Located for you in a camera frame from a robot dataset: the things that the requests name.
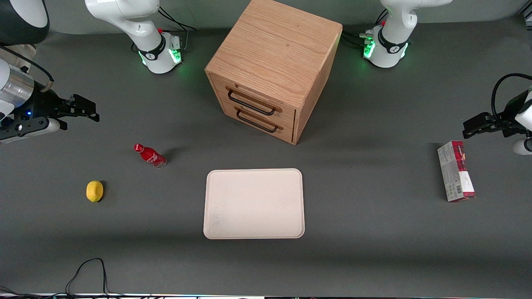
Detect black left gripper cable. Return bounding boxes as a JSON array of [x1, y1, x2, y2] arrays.
[[491, 73, 532, 119]]

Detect black right arm base cables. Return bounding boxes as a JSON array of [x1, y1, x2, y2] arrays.
[[157, 6, 197, 50]]

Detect cream plastic tray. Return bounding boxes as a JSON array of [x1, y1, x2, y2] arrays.
[[203, 168, 305, 240]]

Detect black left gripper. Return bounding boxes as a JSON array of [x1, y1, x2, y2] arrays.
[[463, 91, 529, 140]]

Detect black left arm base cables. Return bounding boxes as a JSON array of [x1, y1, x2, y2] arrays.
[[340, 30, 374, 49]]

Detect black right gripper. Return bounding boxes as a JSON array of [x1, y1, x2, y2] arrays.
[[15, 89, 101, 130]]

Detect black arm base cables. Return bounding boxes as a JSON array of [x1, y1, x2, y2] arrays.
[[157, 6, 197, 50], [340, 30, 374, 49]]

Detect wooden drawer cabinet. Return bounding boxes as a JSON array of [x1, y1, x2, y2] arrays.
[[204, 0, 343, 145]]

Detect red cola bottle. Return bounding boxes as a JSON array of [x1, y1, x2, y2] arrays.
[[133, 143, 167, 169]]

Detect yellow lemon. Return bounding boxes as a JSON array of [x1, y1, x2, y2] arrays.
[[86, 181, 104, 203]]

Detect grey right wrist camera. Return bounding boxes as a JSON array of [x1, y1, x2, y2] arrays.
[[0, 118, 61, 144]]

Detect black metal drawer handle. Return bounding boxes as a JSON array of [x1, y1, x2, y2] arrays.
[[227, 89, 277, 116], [235, 108, 279, 133]]

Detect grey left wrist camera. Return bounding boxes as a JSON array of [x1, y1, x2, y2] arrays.
[[512, 138, 532, 155]]

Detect red plaid carton box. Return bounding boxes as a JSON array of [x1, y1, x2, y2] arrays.
[[437, 140, 476, 203]]

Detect black looped cable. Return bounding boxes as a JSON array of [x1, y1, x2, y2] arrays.
[[66, 258, 111, 296]]

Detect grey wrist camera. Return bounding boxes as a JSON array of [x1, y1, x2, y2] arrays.
[[512, 138, 532, 155], [0, 118, 61, 144]]

